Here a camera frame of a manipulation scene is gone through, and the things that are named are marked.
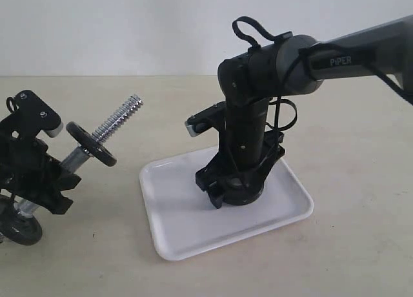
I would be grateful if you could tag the chrome threaded dumbbell bar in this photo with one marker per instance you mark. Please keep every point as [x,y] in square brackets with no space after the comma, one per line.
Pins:
[79,156]

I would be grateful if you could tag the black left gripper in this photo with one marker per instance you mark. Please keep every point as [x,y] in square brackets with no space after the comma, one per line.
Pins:
[28,171]

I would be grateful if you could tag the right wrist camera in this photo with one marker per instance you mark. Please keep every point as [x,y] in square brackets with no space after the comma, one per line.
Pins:
[211,117]

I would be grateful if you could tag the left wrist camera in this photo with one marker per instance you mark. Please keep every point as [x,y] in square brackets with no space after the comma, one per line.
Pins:
[30,115]

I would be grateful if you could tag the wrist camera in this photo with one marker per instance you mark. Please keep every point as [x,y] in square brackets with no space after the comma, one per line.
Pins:
[211,117]
[30,115]

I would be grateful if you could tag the black weight plate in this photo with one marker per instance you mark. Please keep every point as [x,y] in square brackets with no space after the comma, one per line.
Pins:
[17,228]
[88,143]
[237,193]

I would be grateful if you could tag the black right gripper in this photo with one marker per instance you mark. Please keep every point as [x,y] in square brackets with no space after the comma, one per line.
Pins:
[227,164]

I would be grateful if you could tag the white rectangular plastic tray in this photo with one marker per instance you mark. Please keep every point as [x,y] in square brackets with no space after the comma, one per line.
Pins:
[184,223]

